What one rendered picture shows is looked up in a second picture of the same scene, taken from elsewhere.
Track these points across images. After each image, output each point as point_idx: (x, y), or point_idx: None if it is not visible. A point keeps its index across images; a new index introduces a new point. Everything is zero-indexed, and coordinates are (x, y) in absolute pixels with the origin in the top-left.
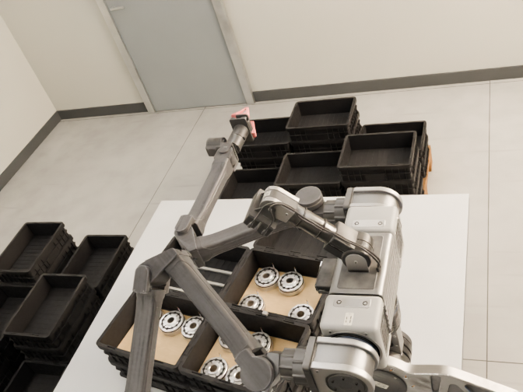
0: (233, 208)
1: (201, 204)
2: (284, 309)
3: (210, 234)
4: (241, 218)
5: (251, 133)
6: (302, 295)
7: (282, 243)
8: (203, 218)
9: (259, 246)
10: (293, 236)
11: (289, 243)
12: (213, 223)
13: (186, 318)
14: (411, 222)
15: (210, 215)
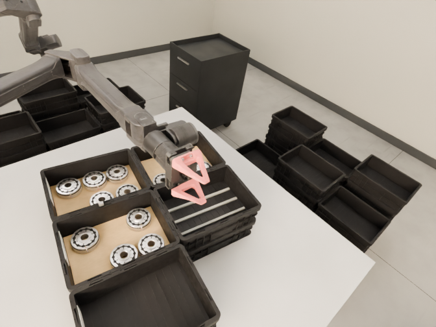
0: (311, 314)
1: (94, 78)
2: (111, 237)
3: (47, 65)
4: (285, 309)
5: (176, 187)
6: (106, 259)
7: (181, 290)
8: (80, 77)
9: (174, 248)
10: (180, 307)
11: (174, 295)
12: (300, 281)
13: None
14: None
15: (316, 287)
